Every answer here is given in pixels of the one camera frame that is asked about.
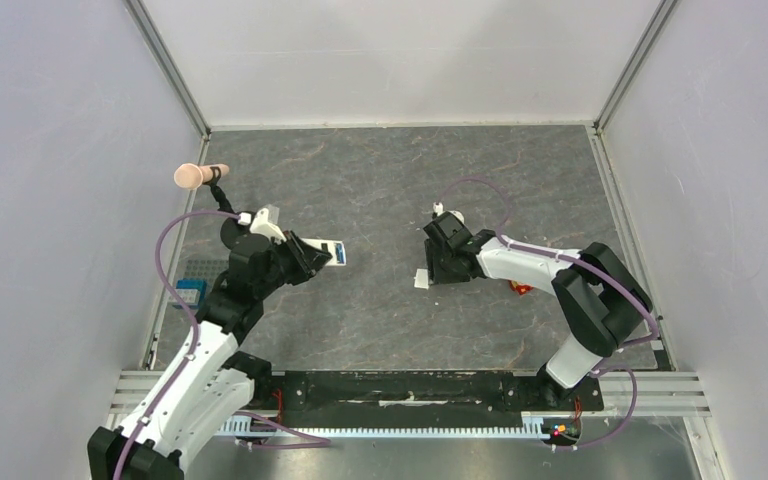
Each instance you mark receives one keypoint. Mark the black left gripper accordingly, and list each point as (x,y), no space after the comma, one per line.
(314,259)

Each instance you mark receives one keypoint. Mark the blue lego brick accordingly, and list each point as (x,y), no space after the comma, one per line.
(192,291)

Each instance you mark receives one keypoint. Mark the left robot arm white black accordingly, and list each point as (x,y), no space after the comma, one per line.
(210,377)

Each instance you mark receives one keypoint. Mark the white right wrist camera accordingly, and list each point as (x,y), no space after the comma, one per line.
(438,210)

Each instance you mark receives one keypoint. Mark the white cable duct strip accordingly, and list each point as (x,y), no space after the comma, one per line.
(242,426)

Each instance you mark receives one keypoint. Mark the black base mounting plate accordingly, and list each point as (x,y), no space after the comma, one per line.
(415,398)

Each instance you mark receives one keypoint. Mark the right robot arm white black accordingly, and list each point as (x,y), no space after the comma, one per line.
(601,301)

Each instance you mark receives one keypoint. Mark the white remote control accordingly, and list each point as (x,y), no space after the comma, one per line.
(327,246)

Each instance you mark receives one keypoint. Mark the grey lego baseplate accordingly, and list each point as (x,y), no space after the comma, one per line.
(204,269)

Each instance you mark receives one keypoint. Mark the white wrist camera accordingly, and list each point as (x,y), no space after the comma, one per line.
(438,210)
(263,222)

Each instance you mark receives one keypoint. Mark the red owl number block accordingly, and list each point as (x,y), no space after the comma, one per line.
(520,288)

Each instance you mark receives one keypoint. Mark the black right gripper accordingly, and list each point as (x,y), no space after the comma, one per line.
(437,258)

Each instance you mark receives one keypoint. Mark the white battery cover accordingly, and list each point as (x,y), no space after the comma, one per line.
(422,279)

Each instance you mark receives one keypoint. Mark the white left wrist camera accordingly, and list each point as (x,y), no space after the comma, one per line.
(263,222)

